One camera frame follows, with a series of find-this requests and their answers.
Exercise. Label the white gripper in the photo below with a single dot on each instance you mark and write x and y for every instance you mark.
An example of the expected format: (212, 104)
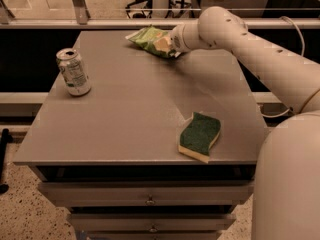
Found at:
(175, 41)

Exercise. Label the green jalapeno chip bag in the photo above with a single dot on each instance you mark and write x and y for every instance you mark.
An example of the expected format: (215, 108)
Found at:
(145, 39)

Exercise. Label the white green 7up can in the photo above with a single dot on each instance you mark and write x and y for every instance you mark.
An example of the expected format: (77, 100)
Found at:
(71, 66)

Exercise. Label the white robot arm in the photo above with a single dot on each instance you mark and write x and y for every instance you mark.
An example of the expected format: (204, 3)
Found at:
(286, 201)

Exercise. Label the black office chair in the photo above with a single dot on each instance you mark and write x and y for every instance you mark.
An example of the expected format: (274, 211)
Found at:
(157, 9)

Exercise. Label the metal window railing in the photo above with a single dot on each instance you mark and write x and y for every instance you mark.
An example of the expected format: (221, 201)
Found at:
(101, 14)

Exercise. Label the green yellow sponge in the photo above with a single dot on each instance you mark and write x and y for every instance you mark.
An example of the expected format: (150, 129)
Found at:
(198, 137)

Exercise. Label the grey drawer cabinet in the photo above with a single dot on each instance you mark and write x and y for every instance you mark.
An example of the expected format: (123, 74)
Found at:
(126, 129)

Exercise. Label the upper drawer with knob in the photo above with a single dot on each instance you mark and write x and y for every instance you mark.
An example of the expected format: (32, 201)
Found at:
(105, 194)

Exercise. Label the drawer with knob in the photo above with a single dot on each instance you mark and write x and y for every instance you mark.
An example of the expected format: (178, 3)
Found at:
(105, 194)
(151, 223)

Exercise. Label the black stand on floor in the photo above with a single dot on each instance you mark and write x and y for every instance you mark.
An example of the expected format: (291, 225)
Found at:
(4, 140)

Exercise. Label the lower drawer with knob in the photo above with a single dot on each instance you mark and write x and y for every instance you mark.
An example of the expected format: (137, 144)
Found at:
(151, 223)

